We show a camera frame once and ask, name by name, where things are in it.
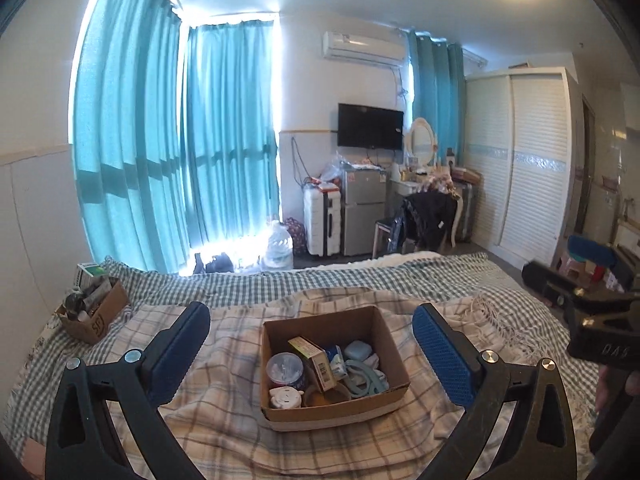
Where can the blue white packet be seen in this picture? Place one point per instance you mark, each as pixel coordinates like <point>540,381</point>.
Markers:
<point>336,360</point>

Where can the dark floral bag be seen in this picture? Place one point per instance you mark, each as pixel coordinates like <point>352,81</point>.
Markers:
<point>298,235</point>

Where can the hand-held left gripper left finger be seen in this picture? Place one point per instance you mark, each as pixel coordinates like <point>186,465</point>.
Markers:
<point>182,342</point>

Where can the white tissue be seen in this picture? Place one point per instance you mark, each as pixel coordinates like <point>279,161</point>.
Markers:
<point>374,360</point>

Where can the clear round container blue label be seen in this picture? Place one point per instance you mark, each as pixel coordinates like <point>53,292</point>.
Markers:
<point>285,370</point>

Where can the beige plaid blanket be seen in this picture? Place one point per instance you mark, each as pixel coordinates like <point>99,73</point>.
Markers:
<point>225,410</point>

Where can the narrow teal curtain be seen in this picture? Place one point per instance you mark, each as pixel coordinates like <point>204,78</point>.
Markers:
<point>435,95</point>

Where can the small marked cardboard box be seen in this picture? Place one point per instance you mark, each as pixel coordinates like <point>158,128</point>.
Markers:
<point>95,325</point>

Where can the white suitcase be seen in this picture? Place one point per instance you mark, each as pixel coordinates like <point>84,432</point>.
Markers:
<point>317,220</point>

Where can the white oval mirror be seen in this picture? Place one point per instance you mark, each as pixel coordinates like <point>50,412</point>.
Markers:
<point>420,140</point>

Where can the white air conditioner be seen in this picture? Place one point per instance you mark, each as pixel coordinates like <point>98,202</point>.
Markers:
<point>362,47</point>

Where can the clear plastic bag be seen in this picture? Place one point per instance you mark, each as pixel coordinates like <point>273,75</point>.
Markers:
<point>334,170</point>

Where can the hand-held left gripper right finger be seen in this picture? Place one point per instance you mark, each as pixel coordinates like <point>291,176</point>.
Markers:
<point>440,355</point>

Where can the black wall television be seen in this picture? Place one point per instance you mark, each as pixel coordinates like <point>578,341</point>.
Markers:
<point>370,126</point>

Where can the clear water jug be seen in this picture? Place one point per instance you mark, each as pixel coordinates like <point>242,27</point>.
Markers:
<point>276,247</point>

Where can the white slatted wardrobe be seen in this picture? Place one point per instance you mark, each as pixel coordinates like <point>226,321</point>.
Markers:
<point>525,170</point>

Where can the silver fridge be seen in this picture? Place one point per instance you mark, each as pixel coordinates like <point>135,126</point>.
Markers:
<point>362,210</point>

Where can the black floor bag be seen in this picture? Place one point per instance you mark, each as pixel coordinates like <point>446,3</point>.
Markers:
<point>215,263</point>

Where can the wooden chair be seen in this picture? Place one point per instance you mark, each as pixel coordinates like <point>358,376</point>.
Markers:
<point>384,232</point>

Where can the chair with black jacket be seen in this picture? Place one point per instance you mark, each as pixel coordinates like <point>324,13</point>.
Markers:
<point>402,188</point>

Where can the small yellowish carton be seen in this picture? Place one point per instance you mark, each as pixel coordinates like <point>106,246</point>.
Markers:
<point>312,355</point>

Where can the dark round jar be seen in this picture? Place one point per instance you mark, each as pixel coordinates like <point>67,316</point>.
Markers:
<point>74,304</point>

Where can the person's right hand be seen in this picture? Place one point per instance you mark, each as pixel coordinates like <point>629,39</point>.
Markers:
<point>606,387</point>

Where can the pink plastic stool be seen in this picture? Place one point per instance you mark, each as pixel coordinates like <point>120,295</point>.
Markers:
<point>567,265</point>

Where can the pink clothes pile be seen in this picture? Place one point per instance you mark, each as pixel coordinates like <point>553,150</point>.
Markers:
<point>440,183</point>

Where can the wide teal curtain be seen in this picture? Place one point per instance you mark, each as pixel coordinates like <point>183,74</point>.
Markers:
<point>125,135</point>

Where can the flat cardboard box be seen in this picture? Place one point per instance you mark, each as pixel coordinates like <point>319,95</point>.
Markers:
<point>467,176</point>

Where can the silver suitcase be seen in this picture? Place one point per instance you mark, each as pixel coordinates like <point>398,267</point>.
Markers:
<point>465,210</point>

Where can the green white carton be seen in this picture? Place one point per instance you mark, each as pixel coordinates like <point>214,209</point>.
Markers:
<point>90,272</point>

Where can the tape roll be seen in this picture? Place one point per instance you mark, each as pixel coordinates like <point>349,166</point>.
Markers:
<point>325,400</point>

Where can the light blue small case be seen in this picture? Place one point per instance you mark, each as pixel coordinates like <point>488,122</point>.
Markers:
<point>356,351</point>

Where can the black jacket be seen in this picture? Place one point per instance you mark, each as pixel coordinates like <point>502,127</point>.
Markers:
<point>427,220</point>

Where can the red orange packet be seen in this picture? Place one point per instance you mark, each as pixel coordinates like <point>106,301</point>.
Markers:
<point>325,186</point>

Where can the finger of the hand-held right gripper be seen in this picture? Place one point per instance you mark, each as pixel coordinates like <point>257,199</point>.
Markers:
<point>592,250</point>
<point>545,275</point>

